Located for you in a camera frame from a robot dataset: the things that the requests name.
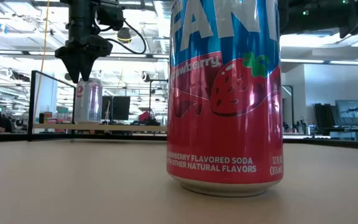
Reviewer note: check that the red bag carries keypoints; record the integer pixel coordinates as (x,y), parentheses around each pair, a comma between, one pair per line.
(144,116)

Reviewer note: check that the dark background desk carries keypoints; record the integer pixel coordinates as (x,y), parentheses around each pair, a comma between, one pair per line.
(346,129)

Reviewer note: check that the black ceiling dome camera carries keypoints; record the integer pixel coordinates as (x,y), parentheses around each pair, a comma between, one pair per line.
(124,35)

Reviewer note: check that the silver Diet Coke can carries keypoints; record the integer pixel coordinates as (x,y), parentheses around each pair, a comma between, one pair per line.
(89,102)

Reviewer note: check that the black computer monitor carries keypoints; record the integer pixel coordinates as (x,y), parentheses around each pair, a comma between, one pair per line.
(120,107)

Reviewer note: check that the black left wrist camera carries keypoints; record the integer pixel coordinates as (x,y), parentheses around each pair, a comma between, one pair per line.
(110,14)

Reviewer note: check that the red Fanta strawberry can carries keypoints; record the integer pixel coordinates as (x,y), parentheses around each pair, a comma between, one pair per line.
(225,124)

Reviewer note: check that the wooden shelf board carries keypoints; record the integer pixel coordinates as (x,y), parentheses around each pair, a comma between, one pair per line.
(120,127)

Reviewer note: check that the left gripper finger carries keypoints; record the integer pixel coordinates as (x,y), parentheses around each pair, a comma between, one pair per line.
(72,67)
(86,67)

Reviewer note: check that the grey computer monitor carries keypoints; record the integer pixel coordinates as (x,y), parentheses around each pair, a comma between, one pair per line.
(351,110)

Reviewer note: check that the colourful boxes stack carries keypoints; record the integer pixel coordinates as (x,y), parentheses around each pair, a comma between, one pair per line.
(54,118)

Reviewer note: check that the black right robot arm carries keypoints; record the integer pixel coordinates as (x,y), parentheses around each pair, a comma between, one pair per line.
(322,15)

